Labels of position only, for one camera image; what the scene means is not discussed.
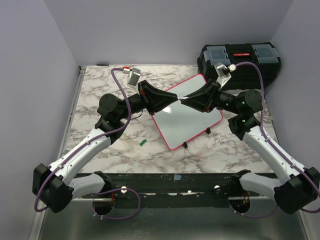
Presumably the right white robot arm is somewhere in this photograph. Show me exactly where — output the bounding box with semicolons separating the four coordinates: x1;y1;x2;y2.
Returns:
180;80;320;214

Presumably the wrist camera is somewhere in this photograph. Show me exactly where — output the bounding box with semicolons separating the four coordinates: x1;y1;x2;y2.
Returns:
127;67;141;87
214;63;237;89

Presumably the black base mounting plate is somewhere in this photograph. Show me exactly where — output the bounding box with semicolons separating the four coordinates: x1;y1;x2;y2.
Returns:
83;173;251;209

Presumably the blue tape piece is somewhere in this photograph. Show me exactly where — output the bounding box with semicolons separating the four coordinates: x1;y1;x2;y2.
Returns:
173;174;182;181

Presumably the aluminium table edge rail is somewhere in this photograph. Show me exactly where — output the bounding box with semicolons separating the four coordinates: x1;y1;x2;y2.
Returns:
28;65;87;240

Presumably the white marker pen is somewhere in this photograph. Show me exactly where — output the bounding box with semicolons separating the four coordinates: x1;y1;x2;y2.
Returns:
177;96;189;101

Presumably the black plastic toolbox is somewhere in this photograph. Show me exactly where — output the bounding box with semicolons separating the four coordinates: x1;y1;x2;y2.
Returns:
196;42;281;91

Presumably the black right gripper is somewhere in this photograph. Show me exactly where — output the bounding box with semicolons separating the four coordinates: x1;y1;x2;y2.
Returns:
180;79;241;115

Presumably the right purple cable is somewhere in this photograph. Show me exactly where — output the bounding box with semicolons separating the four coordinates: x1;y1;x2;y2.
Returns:
228;61;320;218

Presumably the purple cable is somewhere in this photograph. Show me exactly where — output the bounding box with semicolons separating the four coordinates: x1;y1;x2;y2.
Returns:
33;66;142;221
228;61;320;218

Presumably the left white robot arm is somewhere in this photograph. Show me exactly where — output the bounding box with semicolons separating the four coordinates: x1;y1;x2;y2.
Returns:
32;80;178;213

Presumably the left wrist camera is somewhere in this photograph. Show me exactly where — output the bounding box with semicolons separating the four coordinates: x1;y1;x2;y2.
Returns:
127;67;141;87

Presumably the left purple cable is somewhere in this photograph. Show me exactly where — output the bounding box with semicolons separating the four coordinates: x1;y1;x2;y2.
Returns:
33;66;142;221

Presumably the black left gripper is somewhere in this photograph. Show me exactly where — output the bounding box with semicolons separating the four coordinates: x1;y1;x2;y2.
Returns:
117;80;179;121

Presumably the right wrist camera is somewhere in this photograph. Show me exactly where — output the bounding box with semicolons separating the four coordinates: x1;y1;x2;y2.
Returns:
214;63;237;89

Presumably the pink framed whiteboard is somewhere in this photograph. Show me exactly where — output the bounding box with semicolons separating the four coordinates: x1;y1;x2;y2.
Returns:
151;73;224;151

